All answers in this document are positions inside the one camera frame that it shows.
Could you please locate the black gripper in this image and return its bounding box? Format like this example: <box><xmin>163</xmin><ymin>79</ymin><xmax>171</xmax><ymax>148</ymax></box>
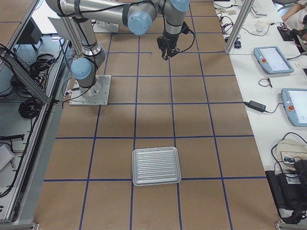
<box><xmin>156</xmin><ymin>33</ymin><xmax>179</xmax><ymax>60</ymax></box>

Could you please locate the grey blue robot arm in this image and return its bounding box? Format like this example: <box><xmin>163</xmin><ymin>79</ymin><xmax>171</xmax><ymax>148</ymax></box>
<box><xmin>47</xmin><ymin>0</ymin><xmax>190</xmax><ymax>97</ymax></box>

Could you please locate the ribbed metal tray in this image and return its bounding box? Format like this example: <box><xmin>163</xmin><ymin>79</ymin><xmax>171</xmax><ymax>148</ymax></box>
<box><xmin>132</xmin><ymin>146</ymin><xmax>182</xmax><ymax>186</ymax></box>

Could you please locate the white plastic cup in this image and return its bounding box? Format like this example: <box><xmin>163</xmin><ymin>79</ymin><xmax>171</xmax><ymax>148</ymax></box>
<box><xmin>255</xmin><ymin>20</ymin><xmax>267</xmax><ymax>33</ymax></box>

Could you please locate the black power adapter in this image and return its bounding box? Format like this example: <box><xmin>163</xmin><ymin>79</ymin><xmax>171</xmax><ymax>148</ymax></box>
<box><xmin>243</xmin><ymin>100</ymin><xmax>266</xmax><ymax>113</ymax></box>

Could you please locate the far blue teach pendant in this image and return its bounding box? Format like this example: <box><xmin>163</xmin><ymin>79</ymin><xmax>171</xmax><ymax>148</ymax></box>
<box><xmin>253</xmin><ymin>46</ymin><xmax>294</xmax><ymax>74</ymax></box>

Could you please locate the blue teach pendant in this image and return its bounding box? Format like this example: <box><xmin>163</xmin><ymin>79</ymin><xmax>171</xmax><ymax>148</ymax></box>
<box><xmin>281</xmin><ymin>88</ymin><xmax>307</xmax><ymax>127</ymax></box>
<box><xmin>253</xmin><ymin>46</ymin><xmax>294</xmax><ymax>74</ymax></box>

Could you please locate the near blue teach pendant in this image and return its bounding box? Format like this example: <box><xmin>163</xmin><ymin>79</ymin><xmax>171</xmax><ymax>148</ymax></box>
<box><xmin>281</xmin><ymin>88</ymin><xmax>307</xmax><ymax>127</ymax></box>

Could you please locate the white round plate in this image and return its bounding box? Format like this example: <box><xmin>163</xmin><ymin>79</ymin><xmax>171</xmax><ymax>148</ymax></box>
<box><xmin>276</xmin><ymin>139</ymin><xmax>307</xmax><ymax>171</ymax></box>

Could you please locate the black box on desk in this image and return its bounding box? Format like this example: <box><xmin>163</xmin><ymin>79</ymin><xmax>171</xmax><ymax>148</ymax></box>
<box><xmin>265</xmin><ymin>160</ymin><xmax>307</xmax><ymax>210</ymax></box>

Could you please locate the aluminium frame post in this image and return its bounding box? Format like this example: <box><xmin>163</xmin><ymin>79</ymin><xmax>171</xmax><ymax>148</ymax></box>
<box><xmin>224</xmin><ymin>0</ymin><xmax>254</xmax><ymax>54</ymax></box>

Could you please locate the small loose black cable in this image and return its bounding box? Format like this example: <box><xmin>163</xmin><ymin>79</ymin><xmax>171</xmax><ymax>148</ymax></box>
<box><xmin>258</xmin><ymin>77</ymin><xmax>273</xmax><ymax>88</ymax></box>

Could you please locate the coiled black cable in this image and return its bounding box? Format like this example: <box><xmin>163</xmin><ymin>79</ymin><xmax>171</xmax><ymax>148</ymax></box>
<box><xmin>18</xmin><ymin>98</ymin><xmax>41</xmax><ymax>120</ymax></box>

